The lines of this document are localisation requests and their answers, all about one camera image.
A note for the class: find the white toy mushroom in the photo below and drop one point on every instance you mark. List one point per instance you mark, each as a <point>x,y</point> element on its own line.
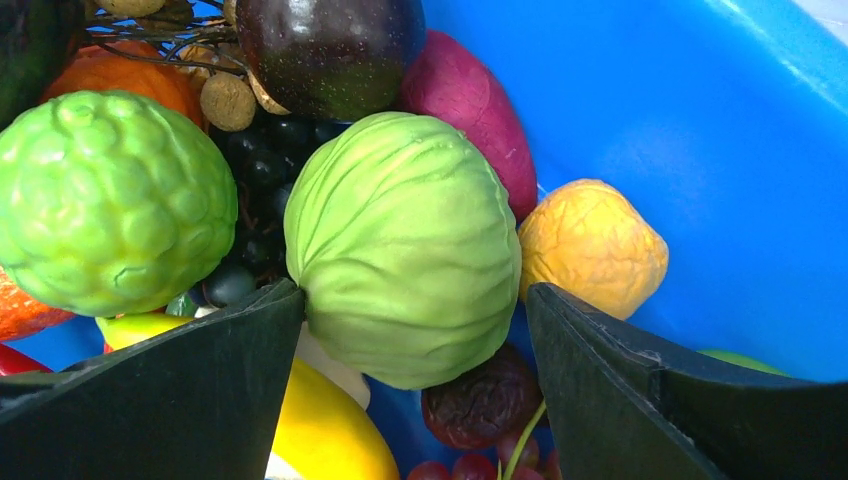
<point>351,381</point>

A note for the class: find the black toy grapes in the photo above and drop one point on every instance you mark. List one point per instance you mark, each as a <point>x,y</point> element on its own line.
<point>265,158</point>

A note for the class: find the red toy grapes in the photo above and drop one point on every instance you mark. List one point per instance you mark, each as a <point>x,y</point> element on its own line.
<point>518,457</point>

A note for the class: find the magenta toy sweet potato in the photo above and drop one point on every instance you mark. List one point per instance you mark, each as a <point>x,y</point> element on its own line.
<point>448,82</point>

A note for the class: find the orange toy tangerine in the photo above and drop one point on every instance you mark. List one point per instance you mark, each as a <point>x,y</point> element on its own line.
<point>22,315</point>

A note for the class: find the dark plum toy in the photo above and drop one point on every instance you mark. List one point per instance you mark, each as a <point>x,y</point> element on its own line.
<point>331,59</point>

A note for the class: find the orange toy walnut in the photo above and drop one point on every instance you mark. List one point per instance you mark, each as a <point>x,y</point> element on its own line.
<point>589,240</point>

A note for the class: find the blue plastic bin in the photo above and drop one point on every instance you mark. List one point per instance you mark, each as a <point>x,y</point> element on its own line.
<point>725,124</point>

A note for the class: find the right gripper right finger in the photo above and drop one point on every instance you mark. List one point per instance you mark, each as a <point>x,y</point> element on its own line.
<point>624,403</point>

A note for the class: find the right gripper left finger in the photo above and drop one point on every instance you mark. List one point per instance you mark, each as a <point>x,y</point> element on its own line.
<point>200,401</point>

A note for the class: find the green toy cabbage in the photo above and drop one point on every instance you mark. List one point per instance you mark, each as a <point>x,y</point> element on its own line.
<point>400,233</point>

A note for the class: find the brown longan cluster toy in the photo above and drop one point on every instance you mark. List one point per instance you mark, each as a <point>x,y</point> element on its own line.
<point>196,39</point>

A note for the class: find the dark dried date toy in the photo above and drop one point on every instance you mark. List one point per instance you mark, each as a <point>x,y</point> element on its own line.
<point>484,404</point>

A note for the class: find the red toy chili pepper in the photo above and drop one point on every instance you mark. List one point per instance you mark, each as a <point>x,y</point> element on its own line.
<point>13,362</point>

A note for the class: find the green custard apple toy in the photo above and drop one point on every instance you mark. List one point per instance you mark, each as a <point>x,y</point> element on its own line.
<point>112,203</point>

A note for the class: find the orange toy pumpkin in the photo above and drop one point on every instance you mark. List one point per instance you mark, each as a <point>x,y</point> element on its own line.
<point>96,69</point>

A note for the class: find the green toy chayote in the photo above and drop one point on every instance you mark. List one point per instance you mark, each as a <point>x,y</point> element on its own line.
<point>742,361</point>

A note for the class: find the yellow toy banana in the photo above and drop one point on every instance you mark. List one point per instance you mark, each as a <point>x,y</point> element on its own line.
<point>323,433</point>

